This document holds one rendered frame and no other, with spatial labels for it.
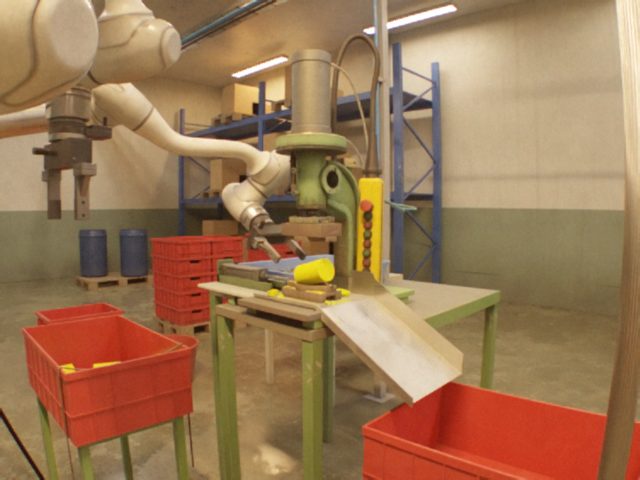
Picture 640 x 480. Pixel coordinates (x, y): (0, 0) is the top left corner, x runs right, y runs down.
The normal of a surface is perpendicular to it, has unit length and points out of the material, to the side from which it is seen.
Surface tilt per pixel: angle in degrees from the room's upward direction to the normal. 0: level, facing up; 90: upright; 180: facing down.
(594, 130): 90
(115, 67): 137
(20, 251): 90
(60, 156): 90
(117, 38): 102
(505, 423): 90
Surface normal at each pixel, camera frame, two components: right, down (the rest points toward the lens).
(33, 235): 0.73, 0.04
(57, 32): 0.99, 0.09
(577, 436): -0.68, 0.05
